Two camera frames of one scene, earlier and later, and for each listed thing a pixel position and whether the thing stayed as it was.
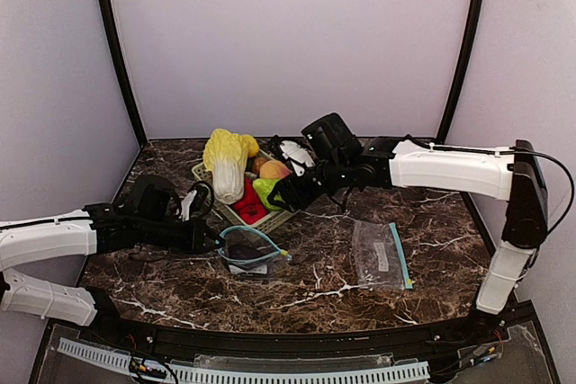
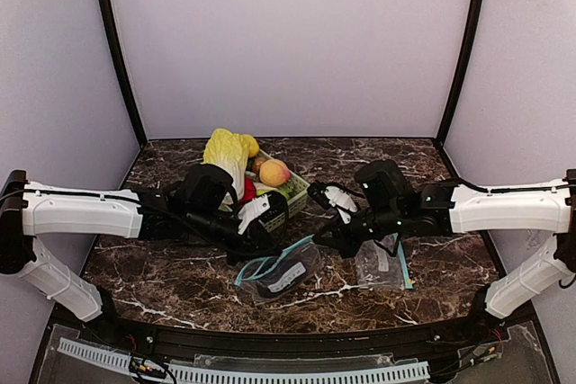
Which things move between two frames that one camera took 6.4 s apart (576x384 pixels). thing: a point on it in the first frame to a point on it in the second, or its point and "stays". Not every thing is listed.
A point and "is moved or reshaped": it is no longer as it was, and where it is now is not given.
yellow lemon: (253, 147) stays
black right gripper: (301, 186) to (339, 233)
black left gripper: (198, 235) to (262, 231)
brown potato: (258, 163) stays
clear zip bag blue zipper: (247, 252) is moved or reshaped
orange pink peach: (273, 170) stays
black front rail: (289, 345) stays
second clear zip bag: (380, 258) stays
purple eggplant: (242, 251) is moved or reshaped
